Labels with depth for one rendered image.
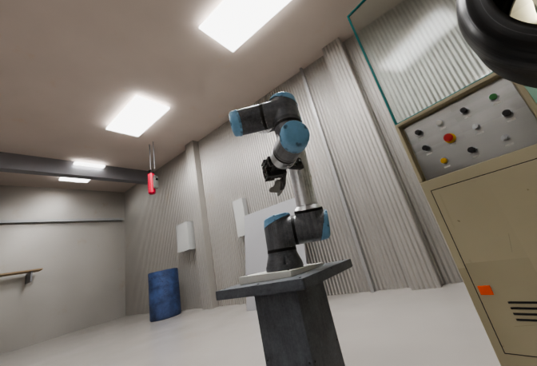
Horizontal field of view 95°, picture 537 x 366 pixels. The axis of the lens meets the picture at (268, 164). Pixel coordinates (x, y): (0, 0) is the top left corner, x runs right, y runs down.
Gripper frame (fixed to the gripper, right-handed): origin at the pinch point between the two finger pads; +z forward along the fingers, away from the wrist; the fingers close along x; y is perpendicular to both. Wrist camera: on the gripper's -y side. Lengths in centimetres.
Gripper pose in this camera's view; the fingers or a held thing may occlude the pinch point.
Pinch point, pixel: (275, 179)
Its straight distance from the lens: 106.3
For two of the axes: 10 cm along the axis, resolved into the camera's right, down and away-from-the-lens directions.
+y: -9.5, 1.3, -2.9
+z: -2.1, 4.4, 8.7
